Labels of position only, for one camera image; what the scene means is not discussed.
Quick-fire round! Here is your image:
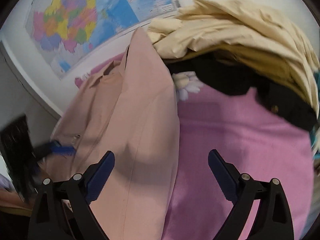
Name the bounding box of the pink daisy bed sheet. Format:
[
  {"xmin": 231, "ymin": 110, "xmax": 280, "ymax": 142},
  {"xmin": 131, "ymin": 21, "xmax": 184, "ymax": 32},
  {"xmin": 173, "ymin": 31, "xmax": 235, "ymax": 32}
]
[{"xmin": 74, "ymin": 52, "xmax": 316, "ymax": 240}]

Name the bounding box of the black garment with buttons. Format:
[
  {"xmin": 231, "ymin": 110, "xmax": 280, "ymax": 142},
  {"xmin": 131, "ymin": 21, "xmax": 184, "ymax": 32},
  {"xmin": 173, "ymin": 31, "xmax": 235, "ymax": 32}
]
[{"xmin": 163, "ymin": 52, "xmax": 317, "ymax": 132}]

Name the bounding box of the cream yellow garment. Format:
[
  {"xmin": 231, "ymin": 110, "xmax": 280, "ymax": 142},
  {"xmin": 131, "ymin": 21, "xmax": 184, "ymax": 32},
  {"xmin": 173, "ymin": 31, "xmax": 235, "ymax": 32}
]
[{"xmin": 146, "ymin": 0, "xmax": 320, "ymax": 116}]

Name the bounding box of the dusty pink coat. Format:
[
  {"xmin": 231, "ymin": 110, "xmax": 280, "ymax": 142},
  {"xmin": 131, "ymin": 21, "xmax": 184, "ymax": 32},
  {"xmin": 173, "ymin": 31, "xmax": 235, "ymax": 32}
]
[{"xmin": 43, "ymin": 28, "xmax": 180, "ymax": 239}]

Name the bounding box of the colourful wall map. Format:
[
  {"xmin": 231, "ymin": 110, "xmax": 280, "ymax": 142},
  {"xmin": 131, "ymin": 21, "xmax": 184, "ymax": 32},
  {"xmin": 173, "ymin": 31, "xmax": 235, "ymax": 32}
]
[{"xmin": 25, "ymin": 0, "xmax": 175, "ymax": 79}]

